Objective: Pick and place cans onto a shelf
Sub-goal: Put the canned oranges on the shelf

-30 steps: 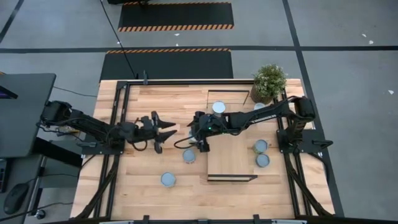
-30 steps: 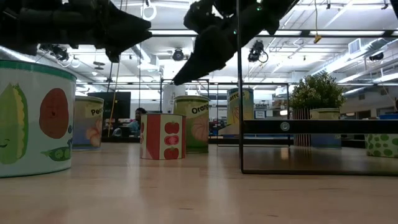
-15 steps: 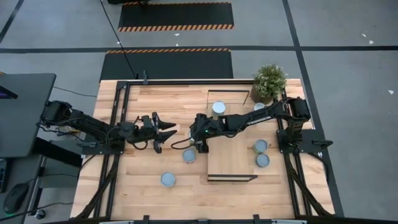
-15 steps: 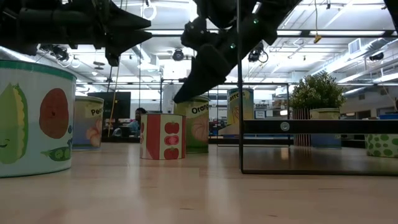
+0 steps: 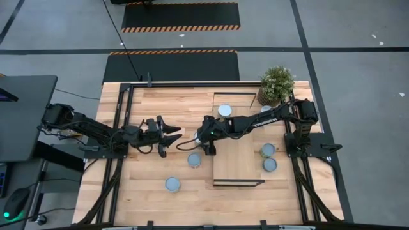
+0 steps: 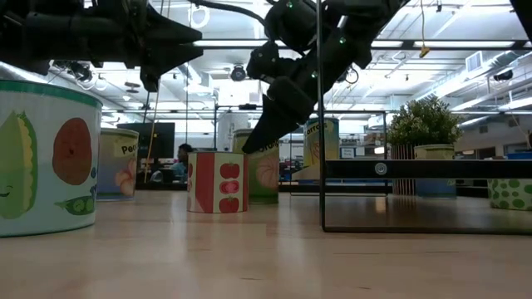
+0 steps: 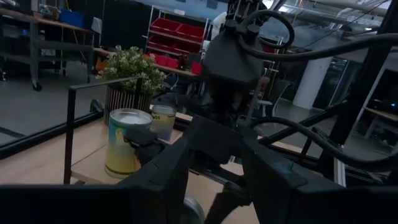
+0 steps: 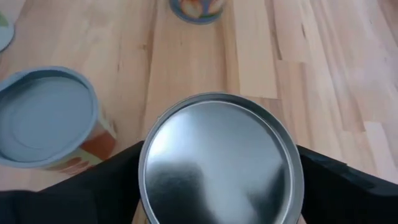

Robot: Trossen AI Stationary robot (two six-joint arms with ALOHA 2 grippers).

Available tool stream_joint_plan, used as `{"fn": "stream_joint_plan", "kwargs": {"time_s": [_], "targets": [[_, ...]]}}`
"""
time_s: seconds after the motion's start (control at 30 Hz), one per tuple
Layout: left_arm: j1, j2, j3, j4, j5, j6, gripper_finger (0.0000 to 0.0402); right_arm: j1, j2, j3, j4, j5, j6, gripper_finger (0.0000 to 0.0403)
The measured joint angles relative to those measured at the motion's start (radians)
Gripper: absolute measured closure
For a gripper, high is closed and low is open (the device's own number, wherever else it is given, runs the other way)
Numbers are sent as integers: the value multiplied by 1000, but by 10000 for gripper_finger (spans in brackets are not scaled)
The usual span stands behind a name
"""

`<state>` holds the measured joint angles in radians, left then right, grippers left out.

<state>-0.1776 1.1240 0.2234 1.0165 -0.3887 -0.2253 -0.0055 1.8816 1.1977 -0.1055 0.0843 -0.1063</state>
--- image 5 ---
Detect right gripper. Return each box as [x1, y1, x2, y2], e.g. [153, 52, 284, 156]
[197, 115, 229, 157]

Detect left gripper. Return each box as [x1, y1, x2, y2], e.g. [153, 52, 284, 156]
[136, 115, 183, 158]

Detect red tomato can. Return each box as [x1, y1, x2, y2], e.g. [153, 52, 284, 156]
[187, 152, 202, 169]

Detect tall peaches can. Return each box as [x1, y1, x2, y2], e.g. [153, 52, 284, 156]
[217, 103, 233, 119]

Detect mixed vegetables can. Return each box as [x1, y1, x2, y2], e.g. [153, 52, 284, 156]
[164, 176, 182, 193]

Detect green dotted can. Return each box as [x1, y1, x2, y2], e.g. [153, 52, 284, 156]
[259, 142, 277, 159]

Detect short teal can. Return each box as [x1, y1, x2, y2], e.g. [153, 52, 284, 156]
[262, 157, 278, 173]

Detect black hazard-striped floor mat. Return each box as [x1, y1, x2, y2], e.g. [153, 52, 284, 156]
[102, 49, 240, 84]
[120, 1, 241, 34]

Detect potted green plant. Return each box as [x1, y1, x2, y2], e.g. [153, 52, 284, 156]
[256, 65, 296, 108]

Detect black desk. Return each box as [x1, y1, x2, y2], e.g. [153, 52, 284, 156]
[0, 75, 58, 163]

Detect dark grey side desk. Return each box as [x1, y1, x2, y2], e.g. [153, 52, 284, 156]
[0, 158, 49, 230]

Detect dark monitor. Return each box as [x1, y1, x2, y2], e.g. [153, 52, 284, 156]
[0, 86, 19, 103]

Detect black computer mouse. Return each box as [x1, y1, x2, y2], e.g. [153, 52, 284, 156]
[3, 187, 31, 221]

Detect backlit keyboard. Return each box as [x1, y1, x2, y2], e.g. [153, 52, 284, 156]
[0, 162, 10, 199]

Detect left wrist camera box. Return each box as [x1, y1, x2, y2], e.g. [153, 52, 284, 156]
[146, 118, 160, 133]

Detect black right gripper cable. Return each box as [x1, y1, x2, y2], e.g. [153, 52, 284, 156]
[175, 137, 201, 151]

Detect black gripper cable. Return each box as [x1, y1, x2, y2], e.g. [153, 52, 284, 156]
[175, 137, 201, 151]
[135, 144, 154, 155]

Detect wooden shelf with black frame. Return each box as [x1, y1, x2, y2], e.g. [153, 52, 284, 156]
[212, 91, 265, 187]

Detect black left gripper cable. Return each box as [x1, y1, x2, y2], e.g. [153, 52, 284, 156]
[135, 144, 154, 155]

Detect black aluminium table frame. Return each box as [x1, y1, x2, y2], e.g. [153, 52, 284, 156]
[76, 81, 344, 230]

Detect thin floor cable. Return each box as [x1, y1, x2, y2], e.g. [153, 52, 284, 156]
[53, 88, 101, 102]

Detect black floor cable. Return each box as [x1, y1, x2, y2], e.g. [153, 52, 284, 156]
[102, 0, 143, 81]

